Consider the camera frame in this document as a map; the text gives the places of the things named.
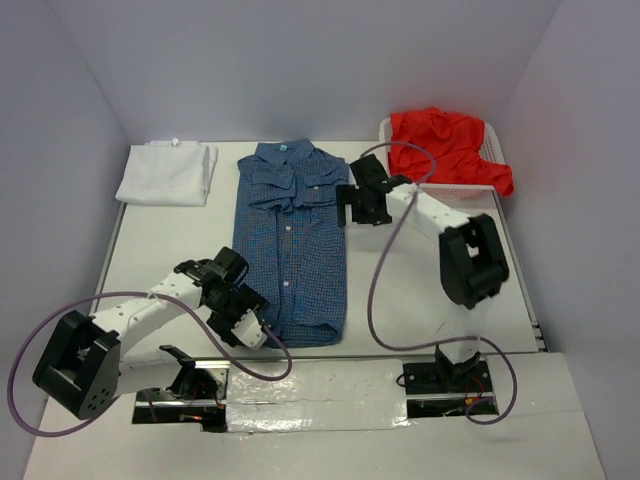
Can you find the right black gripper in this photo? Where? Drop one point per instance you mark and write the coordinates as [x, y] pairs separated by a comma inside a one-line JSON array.
[[347, 194]]

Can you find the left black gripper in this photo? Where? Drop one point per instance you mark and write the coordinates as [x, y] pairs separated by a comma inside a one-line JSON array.
[[250, 299]]

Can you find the blue plaid long sleeve shirt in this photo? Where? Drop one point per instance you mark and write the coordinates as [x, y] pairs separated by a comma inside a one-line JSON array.
[[286, 228]]

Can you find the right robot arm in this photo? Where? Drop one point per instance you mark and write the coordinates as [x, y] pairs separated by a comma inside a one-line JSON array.
[[472, 262]]

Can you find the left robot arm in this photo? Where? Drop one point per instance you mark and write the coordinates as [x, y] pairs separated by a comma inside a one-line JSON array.
[[88, 360]]

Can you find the red shirt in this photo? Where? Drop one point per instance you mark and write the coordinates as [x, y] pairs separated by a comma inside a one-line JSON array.
[[450, 142]]

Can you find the white plastic basket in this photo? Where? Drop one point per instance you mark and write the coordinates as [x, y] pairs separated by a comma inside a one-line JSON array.
[[490, 151]]

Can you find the folded white shirt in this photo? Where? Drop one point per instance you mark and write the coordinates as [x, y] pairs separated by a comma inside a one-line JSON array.
[[168, 173]]

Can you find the shiny silver tape sheet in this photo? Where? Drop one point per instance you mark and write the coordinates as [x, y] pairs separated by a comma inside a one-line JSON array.
[[355, 395]]

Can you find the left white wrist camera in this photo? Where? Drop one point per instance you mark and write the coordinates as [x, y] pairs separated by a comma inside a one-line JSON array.
[[249, 332]]

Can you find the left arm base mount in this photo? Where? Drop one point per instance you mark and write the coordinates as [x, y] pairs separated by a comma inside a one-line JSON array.
[[196, 394]]

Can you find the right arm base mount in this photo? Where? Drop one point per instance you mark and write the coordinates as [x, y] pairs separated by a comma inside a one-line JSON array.
[[431, 394]]

